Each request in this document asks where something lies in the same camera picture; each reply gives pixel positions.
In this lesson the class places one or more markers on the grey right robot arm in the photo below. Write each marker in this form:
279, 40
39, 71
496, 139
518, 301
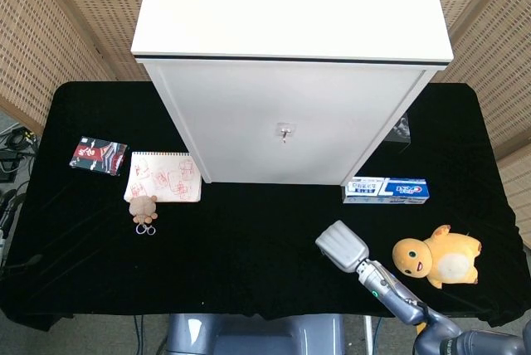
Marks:
398, 295

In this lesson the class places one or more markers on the black red card box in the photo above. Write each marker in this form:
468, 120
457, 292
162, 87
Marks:
98, 156

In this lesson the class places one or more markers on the woven rattan folding screen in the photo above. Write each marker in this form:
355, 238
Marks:
489, 40
62, 31

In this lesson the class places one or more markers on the white cabinet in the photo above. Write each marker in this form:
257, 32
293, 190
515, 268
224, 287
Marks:
286, 81

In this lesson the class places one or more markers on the grey robot torso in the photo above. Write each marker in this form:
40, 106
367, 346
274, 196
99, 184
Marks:
253, 336

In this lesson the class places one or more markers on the blue white toothpaste box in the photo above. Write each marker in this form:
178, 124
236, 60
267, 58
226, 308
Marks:
386, 191

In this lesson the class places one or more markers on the yellow plush toy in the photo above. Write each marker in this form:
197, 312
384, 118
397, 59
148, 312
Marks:
439, 257

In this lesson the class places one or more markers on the white spiral notebook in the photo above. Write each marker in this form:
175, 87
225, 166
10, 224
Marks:
166, 176

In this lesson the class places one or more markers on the white table leg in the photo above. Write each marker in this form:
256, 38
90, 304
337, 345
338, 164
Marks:
368, 336

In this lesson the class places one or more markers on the black velvet tablecloth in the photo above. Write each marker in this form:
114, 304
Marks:
249, 255

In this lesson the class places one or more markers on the black cardboard box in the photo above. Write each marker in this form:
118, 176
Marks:
400, 129

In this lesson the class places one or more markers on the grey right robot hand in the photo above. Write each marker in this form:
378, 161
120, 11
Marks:
342, 247

